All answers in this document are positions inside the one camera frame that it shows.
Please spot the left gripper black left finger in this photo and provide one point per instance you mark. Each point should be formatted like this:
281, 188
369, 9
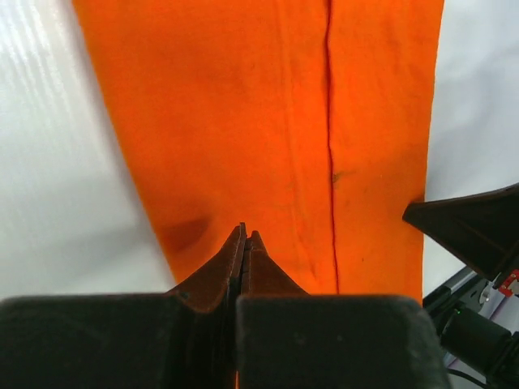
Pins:
210, 286

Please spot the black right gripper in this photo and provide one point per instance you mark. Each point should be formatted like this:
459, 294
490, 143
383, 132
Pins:
482, 231

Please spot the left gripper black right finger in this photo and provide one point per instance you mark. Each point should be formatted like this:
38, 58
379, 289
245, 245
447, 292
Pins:
261, 276

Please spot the aluminium frame rail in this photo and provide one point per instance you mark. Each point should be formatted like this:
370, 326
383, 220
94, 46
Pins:
464, 289

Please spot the orange t-shirt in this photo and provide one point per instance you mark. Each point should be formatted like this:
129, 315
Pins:
308, 121

